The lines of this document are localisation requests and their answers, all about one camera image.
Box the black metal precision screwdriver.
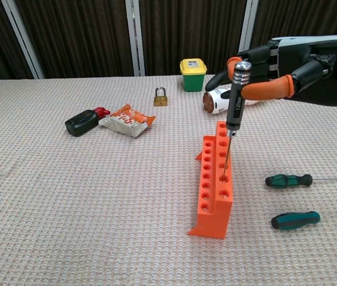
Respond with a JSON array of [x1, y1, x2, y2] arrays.
[[221, 61, 252, 182]]

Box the teal handled screwdriver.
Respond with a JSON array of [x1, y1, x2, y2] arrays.
[[271, 209, 337, 231]]

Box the grey partition post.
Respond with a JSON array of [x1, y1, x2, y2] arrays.
[[1, 0, 45, 80], [125, 0, 145, 77], [238, 0, 260, 56]]

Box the orange and white snack packet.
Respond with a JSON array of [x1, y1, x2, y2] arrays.
[[98, 103, 157, 138]]

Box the black bottle with red cap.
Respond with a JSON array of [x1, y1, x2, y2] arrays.
[[64, 107, 111, 138]]

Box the green tub with yellow lid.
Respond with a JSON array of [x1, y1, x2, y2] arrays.
[[179, 58, 208, 92]]

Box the orange perforated block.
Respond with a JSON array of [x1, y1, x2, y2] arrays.
[[187, 120, 234, 240]]

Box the pink woven tablecloth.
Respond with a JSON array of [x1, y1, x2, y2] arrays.
[[0, 73, 337, 286]]

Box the white labelled bottle, yellow cap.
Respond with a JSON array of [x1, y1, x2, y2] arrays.
[[202, 86, 261, 116]]

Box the green and black screwdriver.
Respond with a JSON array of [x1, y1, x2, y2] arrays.
[[265, 173, 337, 189]]

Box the brass padlock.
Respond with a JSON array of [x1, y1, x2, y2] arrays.
[[153, 86, 169, 107]]

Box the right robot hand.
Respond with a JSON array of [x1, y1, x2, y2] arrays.
[[205, 35, 337, 107]]

